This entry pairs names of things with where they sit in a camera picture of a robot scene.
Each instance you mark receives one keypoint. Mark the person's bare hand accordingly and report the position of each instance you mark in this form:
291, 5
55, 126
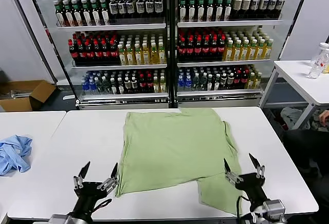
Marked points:
325, 118

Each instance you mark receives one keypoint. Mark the crumpled light blue cloth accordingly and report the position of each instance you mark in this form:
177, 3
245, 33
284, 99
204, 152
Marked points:
15, 154

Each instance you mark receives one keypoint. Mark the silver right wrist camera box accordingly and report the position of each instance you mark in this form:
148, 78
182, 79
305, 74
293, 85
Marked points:
273, 208

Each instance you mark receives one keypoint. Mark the bottle with yellow liquid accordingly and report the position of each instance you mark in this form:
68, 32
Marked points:
326, 68

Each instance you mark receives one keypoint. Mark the yellow juice bottle green cap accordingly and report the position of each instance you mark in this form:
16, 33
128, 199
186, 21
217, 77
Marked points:
154, 56
236, 53
228, 53
146, 56
122, 57
259, 51
130, 56
267, 51
138, 56
251, 52
162, 55
243, 52

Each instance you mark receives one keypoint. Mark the grey white cloth pile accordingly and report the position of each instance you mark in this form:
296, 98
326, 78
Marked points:
293, 116

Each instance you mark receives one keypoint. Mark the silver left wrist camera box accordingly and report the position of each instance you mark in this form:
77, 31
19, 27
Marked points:
60, 220

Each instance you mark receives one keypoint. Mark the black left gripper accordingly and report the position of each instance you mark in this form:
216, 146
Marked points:
88, 193

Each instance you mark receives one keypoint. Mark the green tinted water bottle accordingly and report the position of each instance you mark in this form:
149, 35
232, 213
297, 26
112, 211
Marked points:
106, 86
203, 81
100, 86
196, 81

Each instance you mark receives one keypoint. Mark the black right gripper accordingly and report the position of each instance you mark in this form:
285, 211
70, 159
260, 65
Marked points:
253, 188

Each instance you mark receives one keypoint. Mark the flat white floor item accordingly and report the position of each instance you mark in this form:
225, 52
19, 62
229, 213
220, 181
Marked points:
69, 97

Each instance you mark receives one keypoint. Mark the dark tea bottle green cap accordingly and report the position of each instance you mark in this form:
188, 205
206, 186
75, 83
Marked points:
219, 10
201, 10
183, 10
87, 16
77, 16
59, 18
192, 10
105, 15
96, 16
210, 10
69, 17
228, 9

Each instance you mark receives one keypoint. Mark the white side table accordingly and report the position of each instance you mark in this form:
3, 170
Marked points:
295, 72

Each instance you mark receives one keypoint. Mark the clear plastic bottle red label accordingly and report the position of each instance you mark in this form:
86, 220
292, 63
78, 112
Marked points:
318, 62

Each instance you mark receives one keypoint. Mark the small cola bottle red cap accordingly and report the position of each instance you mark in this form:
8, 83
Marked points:
149, 83
245, 78
142, 83
237, 78

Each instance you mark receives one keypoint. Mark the dark drink bottle white label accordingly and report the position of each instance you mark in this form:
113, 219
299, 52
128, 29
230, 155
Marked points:
272, 2
263, 2
122, 8
254, 3
130, 8
140, 7
113, 8
281, 1
159, 6
149, 6

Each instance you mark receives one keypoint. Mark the light green t-shirt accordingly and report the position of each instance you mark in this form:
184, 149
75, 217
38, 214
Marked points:
174, 144

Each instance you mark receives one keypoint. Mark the small yellow juice bottle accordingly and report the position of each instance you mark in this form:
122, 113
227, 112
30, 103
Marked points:
162, 86
251, 81
257, 80
156, 86

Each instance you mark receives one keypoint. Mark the dark grey bulky object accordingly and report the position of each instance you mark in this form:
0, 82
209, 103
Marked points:
3, 78

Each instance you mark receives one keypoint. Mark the dark drink bottle beige label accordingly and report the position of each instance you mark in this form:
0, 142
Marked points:
246, 3
237, 3

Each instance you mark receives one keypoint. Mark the blue water bottle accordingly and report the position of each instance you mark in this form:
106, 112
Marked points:
86, 86
188, 83
93, 86
181, 83

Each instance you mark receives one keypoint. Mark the glass door drinks display shelf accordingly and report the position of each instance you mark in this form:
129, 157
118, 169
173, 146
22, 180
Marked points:
226, 23
110, 26

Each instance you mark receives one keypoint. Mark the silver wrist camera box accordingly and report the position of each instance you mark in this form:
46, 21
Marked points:
273, 208
60, 220

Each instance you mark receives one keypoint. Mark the small dark bottle white cap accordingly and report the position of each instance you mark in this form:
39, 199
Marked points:
223, 80
121, 86
230, 79
127, 84
113, 86
217, 81
134, 83
210, 81

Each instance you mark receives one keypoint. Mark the silver metal rods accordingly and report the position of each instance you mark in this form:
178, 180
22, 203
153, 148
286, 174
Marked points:
15, 94

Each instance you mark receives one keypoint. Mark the open brown cardboard box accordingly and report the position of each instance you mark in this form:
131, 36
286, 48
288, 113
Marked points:
20, 104

